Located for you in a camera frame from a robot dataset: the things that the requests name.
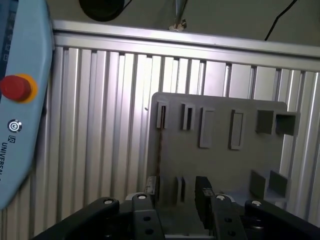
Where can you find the red stop button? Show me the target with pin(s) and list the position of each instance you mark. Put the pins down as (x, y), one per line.
(13, 87)

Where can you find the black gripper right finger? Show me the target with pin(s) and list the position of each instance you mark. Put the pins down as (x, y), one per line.
(225, 215)

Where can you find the pale blue teach pendant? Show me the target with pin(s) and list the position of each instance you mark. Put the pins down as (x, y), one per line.
(25, 37)

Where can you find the black round object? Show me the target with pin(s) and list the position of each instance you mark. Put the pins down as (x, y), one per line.
(100, 10)

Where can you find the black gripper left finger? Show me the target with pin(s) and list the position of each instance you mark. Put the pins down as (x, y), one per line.
(140, 210)

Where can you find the grey plastic parts rack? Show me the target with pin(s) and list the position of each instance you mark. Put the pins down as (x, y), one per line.
(220, 162)

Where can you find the silver metal leg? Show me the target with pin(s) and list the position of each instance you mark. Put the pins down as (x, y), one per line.
(180, 12)

